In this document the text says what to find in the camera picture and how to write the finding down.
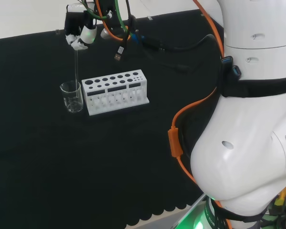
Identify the clear glass beaker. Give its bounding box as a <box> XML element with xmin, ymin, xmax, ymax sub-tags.
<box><xmin>60</xmin><ymin>80</ymin><xmax>84</xmax><ymax>113</ymax></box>

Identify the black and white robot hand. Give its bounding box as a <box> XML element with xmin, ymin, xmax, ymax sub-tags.
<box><xmin>64</xmin><ymin>11</ymin><xmax>98</xmax><ymax>51</ymax></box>

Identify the green cable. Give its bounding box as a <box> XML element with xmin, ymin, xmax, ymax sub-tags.
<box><xmin>82</xmin><ymin>0</ymin><xmax>131</xmax><ymax>36</ymax></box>

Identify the black cable with USB plug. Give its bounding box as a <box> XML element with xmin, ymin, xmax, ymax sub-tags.
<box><xmin>113</xmin><ymin>0</ymin><xmax>138</xmax><ymax>62</ymax></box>

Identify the white test tube rack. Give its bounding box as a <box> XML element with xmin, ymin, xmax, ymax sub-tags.
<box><xmin>81</xmin><ymin>69</ymin><xmax>150</xmax><ymax>116</ymax></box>

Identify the clear glass rod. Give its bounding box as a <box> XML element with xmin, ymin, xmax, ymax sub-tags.
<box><xmin>74</xmin><ymin>49</ymin><xmax>79</xmax><ymax>98</ymax></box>

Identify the grey round cap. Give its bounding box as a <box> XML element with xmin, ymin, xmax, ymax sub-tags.
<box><xmin>100</xmin><ymin>28</ymin><xmax>112</xmax><ymax>39</ymax></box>

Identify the orange cable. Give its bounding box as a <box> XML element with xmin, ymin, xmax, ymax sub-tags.
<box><xmin>95</xmin><ymin>0</ymin><xmax>232</xmax><ymax>229</ymax></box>

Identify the black bench cloth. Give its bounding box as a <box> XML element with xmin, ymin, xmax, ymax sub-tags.
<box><xmin>0</xmin><ymin>9</ymin><xmax>226</xmax><ymax>226</ymax></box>

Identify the thick black cable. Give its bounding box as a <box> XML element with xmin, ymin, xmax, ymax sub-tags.
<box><xmin>133</xmin><ymin>33</ymin><xmax>224</xmax><ymax>62</ymax></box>

